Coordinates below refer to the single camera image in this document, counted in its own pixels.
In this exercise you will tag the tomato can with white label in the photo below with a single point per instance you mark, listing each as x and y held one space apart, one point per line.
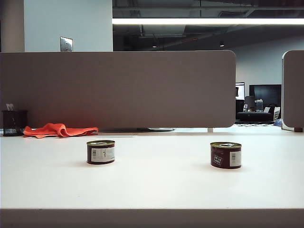
101 154

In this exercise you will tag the wide grey desk partition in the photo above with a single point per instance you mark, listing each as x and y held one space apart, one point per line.
118 90

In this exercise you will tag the small computer monitor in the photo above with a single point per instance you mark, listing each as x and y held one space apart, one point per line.
240 91

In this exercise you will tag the orange cloth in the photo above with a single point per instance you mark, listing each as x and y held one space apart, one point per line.
59 130

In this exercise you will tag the black sofa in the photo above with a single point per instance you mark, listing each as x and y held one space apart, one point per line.
254 116

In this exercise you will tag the ceiling light strip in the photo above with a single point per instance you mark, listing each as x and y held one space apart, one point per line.
202 21

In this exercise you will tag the large black tv screen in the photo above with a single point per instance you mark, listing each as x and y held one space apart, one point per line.
266 93

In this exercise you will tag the blue item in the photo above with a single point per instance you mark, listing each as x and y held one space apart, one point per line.
278 122

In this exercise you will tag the black mesh pen holder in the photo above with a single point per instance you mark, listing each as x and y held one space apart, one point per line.
14 123

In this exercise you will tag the white item in pen holder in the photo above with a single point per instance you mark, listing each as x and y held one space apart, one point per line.
10 107

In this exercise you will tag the grey partition with white edge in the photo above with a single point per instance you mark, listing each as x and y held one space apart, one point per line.
293 90

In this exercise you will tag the brown partition foot block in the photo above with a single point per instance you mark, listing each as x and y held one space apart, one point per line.
298 129

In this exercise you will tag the metal wall plate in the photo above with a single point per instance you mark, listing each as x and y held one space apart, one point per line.
66 44

